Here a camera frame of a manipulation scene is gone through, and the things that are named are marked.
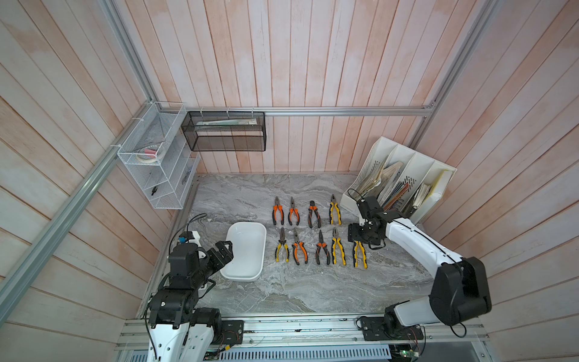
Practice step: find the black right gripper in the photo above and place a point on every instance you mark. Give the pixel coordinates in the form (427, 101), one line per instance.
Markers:
(352, 234)

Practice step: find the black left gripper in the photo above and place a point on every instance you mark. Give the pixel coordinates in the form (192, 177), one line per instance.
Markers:
(228, 255)

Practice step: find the yellow black combination pliers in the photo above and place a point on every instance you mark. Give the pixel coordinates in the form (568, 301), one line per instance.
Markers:
(334, 212)

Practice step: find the white plastic storage box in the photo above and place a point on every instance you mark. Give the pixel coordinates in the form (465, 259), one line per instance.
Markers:
(248, 245)

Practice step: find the orange black pliers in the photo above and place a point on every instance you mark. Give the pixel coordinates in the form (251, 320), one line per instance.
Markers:
(322, 246)

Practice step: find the dark orange-tipped pliers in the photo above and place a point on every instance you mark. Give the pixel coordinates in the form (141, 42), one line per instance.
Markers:
(313, 215)

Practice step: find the yellow long-nose pliers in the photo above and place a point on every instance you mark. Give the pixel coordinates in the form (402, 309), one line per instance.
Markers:
(282, 247)

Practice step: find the orange grey long-nose pliers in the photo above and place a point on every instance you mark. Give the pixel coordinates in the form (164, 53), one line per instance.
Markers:
(298, 247)

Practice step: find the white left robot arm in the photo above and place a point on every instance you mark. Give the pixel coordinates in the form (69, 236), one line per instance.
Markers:
(178, 330)

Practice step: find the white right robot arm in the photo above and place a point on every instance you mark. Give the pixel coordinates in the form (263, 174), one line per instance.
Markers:
(460, 290)

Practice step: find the white desktop file organizer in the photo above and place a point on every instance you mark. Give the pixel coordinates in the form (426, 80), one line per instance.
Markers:
(400, 178)

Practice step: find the tape roll on shelf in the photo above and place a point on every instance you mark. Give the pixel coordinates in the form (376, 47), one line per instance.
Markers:
(148, 155)

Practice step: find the white wire mesh shelf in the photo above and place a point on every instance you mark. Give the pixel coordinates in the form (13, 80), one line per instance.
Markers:
(166, 183)

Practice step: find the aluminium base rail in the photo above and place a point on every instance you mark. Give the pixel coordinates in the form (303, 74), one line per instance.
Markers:
(308, 330)

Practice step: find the black mesh wall basket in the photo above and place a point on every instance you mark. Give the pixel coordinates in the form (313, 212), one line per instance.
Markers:
(225, 131)

